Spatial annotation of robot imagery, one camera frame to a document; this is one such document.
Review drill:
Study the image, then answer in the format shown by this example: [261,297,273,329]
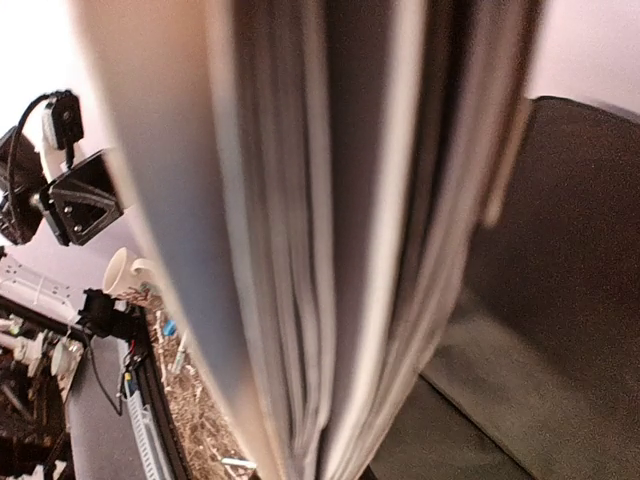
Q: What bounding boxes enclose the cream patterned mug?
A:
[102,247,159,296]

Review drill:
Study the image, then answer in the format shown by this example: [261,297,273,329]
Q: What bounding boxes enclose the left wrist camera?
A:
[42,90,84,151]

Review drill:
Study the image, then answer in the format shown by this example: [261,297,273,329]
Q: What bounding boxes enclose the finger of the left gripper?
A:
[39,149,125,246]

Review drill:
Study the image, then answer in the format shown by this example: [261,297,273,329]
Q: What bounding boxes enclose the white thin pen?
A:
[171,334,188,374]

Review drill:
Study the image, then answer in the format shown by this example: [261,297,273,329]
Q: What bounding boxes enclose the white slotted cable duct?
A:
[125,382,173,480]

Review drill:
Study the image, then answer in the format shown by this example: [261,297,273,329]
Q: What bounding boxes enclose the black front rail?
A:
[131,307,192,479]

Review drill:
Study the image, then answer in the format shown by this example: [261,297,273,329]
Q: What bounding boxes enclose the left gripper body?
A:
[1,127,47,245]

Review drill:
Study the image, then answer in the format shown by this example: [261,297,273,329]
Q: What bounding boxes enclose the black student bag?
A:
[369,96,639,479]

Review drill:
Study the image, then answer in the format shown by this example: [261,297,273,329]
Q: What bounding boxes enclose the dog picture book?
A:
[69,1,541,479]

